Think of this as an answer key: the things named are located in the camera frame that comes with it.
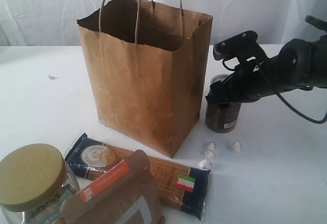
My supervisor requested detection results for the spaghetti packet dark blue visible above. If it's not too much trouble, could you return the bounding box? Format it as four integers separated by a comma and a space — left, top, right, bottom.
64, 133, 211, 220

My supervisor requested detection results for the dark brown pull-tab can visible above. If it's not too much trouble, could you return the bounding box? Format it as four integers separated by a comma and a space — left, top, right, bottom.
205, 73, 242, 134

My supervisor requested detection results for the small white paper scrap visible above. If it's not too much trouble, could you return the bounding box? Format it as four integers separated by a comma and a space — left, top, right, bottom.
48, 76, 58, 80

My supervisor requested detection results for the black camera cable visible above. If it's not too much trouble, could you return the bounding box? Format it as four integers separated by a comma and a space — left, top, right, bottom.
221, 55, 327, 125

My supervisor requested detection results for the brown paper bag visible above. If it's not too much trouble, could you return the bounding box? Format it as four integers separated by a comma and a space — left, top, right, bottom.
77, 0, 213, 158

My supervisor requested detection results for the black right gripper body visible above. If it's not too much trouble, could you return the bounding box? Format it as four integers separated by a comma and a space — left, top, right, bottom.
219, 60, 278, 103

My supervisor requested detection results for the glass jar gold lid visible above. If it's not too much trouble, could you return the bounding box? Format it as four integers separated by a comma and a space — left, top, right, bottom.
1, 143, 80, 223

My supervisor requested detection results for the brown kraft pouch orange label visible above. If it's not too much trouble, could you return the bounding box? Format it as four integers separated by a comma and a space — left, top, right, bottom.
60, 150, 166, 223

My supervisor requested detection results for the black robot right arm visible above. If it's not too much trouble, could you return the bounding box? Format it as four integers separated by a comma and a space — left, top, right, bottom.
206, 31, 326, 104

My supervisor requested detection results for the white curtain backdrop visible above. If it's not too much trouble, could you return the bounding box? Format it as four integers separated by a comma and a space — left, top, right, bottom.
1, 0, 326, 46

